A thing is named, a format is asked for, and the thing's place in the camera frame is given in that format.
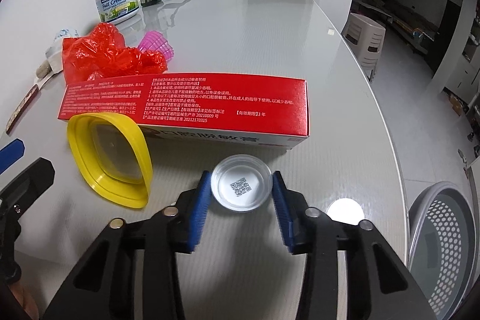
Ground white wrapper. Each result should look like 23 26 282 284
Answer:
36 37 64 80

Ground yellow oval plastic lid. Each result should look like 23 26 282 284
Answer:
67 112 153 209

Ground red plastic bag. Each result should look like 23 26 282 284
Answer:
62 23 168 85

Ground clear round plastic lid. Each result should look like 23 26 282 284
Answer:
211 154 272 213

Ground red toothpaste box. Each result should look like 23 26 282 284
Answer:
58 72 310 149

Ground grey perforated waste basket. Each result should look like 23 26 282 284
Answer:
408 181 477 319

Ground pink plastic shuttlecock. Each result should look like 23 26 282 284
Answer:
137 31 174 62

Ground full cream milk powder jar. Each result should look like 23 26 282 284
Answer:
95 0 140 24

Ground beige stacked plastic stools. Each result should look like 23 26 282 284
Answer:
342 13 386 82

